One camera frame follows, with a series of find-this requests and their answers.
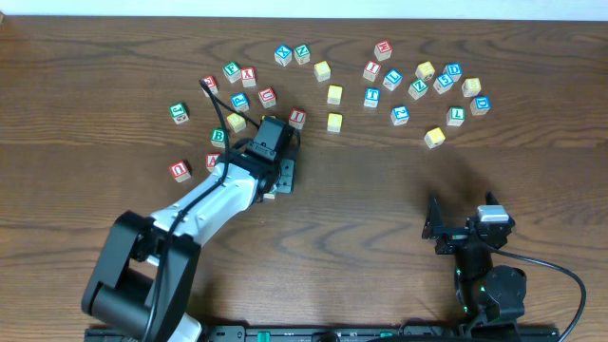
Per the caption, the red I block centre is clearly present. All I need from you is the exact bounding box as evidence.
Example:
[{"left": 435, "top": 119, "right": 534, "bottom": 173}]
[{"left": 288, "top": 108, "right": 307, "bottom": 130}]

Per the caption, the red Y letter block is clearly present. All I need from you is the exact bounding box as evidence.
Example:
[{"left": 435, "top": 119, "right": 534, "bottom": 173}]
[{"left": 240, "top": 67, "right": 257, "bottom": 87}]

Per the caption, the right black cable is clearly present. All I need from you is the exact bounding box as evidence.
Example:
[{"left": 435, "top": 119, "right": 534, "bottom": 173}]
[{"left": 493, "top": 249, "right": 588, "bottom": 342}]

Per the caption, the red H letter block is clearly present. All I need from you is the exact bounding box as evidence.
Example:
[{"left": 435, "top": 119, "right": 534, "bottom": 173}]
[{"left": 374, "top": 40, "right": 393, "bottom": 62}]

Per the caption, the green Z letter block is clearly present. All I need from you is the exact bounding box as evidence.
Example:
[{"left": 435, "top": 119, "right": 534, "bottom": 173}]
[{"left": 408, "top": 79, "right": 428, "bottom": 100}]

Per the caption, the blue P letter block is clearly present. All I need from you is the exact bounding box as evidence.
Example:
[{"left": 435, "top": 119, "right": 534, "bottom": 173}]
[{"left": 231, "top": 92, "right": 249, "bottom": 112}]

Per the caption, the green N letter block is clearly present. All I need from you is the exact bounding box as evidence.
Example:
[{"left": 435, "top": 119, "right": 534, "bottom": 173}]
[{"left": 294, "top": 45, "right": 311, "bottom": 65}]

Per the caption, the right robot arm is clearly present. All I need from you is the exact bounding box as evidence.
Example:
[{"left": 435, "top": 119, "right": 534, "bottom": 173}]
[{"left": 422, "top": 192, "right": 527, "bottom": 336}]

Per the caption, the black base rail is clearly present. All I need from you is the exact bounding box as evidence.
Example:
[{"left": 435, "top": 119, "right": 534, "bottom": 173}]
[{"left": 197, "top": 323, "right": 560, "bottom": 342}]

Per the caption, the red I block upper right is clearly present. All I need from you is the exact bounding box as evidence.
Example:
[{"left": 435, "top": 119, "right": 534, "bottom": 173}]
[{"left": 363, "top": 61, "right": 381, "bottom": 82}]

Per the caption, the blue d block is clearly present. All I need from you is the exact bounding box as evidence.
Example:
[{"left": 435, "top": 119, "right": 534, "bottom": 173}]
[
  {"left": 443, "top": 63, "right": 463, "bottom": 83},
  {"left": 470, "top": 96, "right": 491, "bottom": 116}
]

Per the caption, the green J letter block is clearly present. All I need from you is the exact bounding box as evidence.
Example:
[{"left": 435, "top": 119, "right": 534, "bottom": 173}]
[{"left": 169, "top": 103, "right": 189, "bottom": 124}]

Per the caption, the yellow 8 letter block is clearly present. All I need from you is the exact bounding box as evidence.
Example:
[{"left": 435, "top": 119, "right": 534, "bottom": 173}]
[{"left": 462, "top": 78, "right": 482, "bottom": 98}]

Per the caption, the blue X letter block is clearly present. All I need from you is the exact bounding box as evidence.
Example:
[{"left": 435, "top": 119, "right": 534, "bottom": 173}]
[{"left": 275, "top": 45, "right": 293, "bottom": 67}]

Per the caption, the red i block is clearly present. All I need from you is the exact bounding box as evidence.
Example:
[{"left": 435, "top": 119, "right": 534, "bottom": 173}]
[
  {"left": 288, "top": 108, "right": 307, "bottom": 130},
  {"left": 363, "top": 61, "right": 381, "bottom": 82}
]

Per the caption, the red U block centre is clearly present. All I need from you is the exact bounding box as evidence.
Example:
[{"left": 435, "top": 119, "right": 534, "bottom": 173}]
[{"left": 258, "top": 87, "right": 276, "bottom": 108}]

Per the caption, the red U block left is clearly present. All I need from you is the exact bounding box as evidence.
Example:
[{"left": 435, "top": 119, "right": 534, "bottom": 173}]
[{"left": 169, "top": 161, "right": 191, "bottom": 182}]

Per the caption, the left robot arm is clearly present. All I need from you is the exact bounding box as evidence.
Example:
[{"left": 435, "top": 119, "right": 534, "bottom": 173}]
[{"left": 81, "top": 117, "right": 300, "bottom": 341}]

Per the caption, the red u block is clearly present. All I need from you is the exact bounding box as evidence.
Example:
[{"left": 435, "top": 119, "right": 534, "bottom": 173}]
[
  {"left": 258, "top": 87, "right": 276, "bottom": 108},
  {"left": 169, "top": 161, "right": 191, "bottom": 182}
]

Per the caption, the green L letter block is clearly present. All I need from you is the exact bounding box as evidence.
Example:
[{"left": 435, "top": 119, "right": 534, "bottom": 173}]
[{"left": 446, "top": 106, "right": 466, "bottom": 126}]

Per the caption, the blue L letter block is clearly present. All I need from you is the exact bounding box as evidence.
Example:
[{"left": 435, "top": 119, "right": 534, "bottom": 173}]
[{"left": 383, "top": 68, "right": 403, "bottom": 91}]

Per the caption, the blue D block right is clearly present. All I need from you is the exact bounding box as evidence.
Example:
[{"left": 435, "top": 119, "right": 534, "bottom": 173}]
[{"left": 470, "top": 96, "right": 491, "bottom": 116}]

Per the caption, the red G letter block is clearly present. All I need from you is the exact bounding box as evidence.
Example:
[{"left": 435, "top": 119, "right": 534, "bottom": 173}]
[{"left": 200, "top": 76, "right": 219, "bottom": 95}]

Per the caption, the blue S letter block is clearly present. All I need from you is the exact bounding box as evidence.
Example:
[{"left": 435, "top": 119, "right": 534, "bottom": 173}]
[{"left": 433, "top": 74, "right": 454, "bottom": 94}]

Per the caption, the red A letter block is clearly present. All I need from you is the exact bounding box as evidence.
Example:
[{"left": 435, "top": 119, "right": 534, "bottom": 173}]
[{"left": 205, "top": 153, "right": 220, "bottom": 173}]

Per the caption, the blue D block upper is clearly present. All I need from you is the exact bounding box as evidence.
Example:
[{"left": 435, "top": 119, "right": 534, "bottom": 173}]
[{"left": 443, "top": 63, "right": 463, "bottom": 83}]

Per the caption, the green F letter block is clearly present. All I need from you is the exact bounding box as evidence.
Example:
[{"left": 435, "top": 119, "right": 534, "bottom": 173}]
[{"left": 222, "top": 61, "right": 241, "bottom": 84}]

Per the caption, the blue T letter block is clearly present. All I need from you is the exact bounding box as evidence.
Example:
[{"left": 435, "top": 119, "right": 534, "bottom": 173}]
[{"left": 364, "top": 87, "right": 380, "bottom": 108}]

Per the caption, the blue Z letter block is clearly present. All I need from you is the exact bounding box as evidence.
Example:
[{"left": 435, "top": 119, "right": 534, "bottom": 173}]
[{"left": 390, "top": 105, "right": 410, "bottom": 126}]

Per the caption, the yellow C letter block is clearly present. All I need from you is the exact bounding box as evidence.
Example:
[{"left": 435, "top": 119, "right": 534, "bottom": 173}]
[{"left": 313, "top": 61, "right": 332, "bottom": 82}]

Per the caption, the green B letter block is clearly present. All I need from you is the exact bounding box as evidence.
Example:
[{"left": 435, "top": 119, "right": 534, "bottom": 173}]
[{"left": 211, "top": 127, "right": 226, "bottom": 148}]

